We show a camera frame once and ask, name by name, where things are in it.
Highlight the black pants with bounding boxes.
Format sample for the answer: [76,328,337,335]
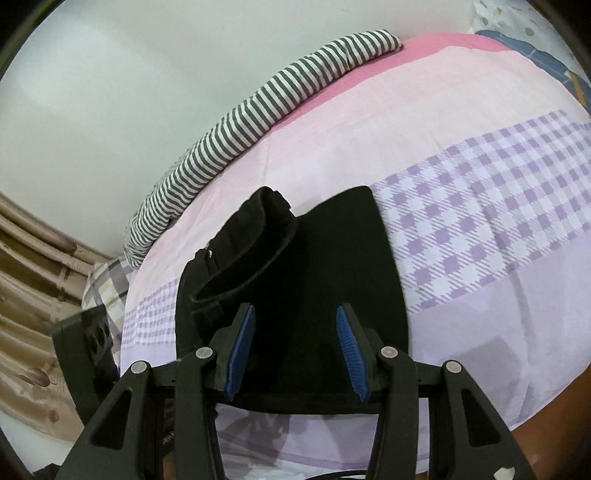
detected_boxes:
[175,186,409,415]

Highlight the plaid pillow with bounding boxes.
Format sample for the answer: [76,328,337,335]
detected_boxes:
[81,256,134,353]

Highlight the brown patterned curtain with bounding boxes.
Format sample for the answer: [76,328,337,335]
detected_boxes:
[1,196,109,441]

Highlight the grey white striped blanket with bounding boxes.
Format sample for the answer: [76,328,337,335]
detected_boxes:
[123,29,404,268]

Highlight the pink purple bed sheet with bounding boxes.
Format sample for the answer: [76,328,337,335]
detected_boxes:
[120,33,590,479]

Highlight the white patterned quilt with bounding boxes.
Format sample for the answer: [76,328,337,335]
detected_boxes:
[469,0,568,54]

